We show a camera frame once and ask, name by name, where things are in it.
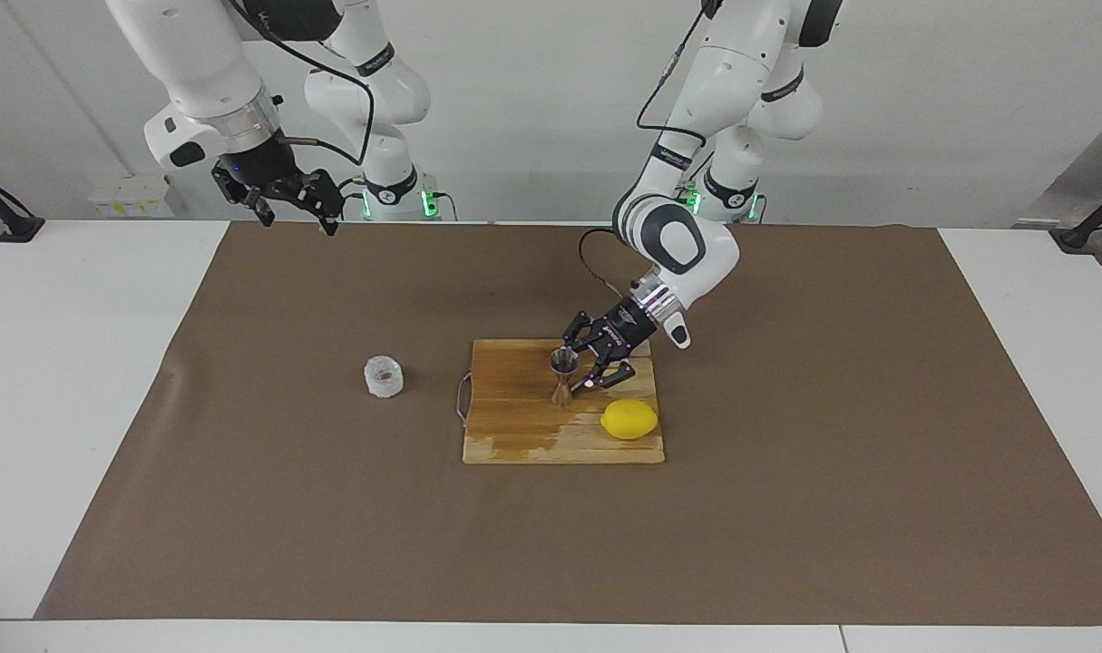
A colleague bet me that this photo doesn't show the black clamp stand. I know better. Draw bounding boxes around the black clamp stand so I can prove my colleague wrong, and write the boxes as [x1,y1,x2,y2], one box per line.
[0,168,45,244]
[1049,180,1102,255]

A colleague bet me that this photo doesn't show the brown table mat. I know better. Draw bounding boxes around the brown table mat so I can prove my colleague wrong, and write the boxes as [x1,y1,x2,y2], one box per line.
[34,220,1102,627]

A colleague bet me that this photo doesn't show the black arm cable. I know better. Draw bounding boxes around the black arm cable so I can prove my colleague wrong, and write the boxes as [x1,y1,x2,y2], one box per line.
[227,0,376,193]
[578,0,724,300]

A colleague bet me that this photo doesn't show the wooden cutting board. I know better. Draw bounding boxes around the wooden cutting board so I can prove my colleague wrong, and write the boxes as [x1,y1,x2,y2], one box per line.
[456,338,667,465]

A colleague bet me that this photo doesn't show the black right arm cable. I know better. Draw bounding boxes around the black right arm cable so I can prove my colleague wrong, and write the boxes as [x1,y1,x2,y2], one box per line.
[227,0,376,193]

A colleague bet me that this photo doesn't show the white wall socket strip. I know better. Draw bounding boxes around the white wall socket strip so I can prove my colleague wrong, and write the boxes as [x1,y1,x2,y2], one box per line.
[88,175,172,219]

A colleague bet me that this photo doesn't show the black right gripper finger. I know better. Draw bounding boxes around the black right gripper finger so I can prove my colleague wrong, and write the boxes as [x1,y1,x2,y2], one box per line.
[213,172,276,228]
[283,169,345,237]

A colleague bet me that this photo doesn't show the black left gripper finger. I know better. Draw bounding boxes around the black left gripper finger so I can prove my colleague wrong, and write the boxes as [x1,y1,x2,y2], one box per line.
[573,360,636,393]
[561,311,601,350]

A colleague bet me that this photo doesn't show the yellow lemon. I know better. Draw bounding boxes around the yellow lemon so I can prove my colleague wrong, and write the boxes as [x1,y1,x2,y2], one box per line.
[600,398,659,442]

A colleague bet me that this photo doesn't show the steel double jigger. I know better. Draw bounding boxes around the steel double jigger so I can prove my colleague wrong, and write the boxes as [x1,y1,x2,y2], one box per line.
[550,347,580,407]

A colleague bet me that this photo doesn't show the black right base cable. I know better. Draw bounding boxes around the black right base cable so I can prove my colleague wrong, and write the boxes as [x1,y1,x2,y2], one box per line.
[336,177,370,221]

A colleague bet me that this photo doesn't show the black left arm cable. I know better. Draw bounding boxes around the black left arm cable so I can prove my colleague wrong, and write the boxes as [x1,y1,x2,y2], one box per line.
[578,0,724,300]

